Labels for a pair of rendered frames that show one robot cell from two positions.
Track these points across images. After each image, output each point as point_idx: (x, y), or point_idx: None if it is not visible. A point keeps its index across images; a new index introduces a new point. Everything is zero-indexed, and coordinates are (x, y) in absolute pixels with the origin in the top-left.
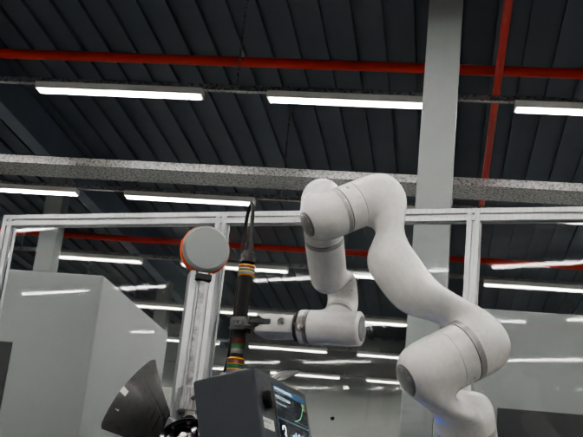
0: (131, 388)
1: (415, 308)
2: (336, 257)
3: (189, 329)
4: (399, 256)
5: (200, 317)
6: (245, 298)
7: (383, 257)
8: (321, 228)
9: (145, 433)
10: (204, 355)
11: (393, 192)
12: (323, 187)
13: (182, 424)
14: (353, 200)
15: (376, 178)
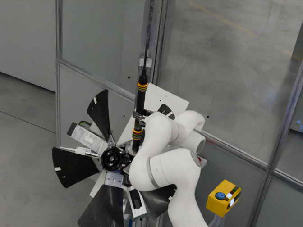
0: (97, 102)
1: None
2: (173, 143)
3: (146, 24)
4: (182, 223)
5: (152, 20)
6: (140, 103)
7: (172, 220)
8: (138, 190)
9: (103, 132)
10: (154, 38)
11: (186, 178)
12: (149, 146)
13: (113, 149)
14: (158, 181)
15: (177, 165)
